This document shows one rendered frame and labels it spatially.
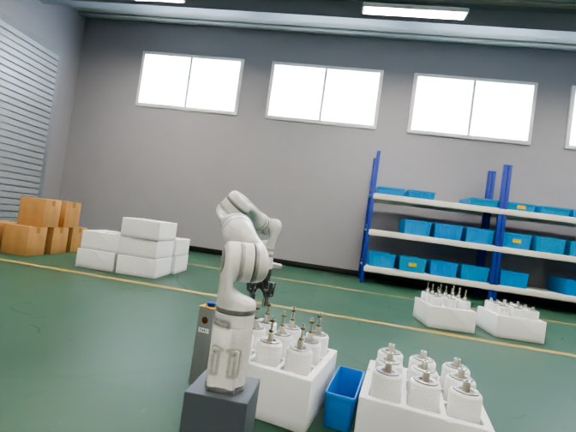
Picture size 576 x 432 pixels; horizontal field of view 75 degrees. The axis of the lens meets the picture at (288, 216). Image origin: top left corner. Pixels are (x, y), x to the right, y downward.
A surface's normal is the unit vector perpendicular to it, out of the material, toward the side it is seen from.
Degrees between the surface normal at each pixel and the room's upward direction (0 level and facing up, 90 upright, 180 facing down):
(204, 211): 90
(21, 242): 90
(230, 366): 90
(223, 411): 90
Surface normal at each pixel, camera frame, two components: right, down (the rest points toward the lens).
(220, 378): -0.13, -0.04
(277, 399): -0.34, -0.07
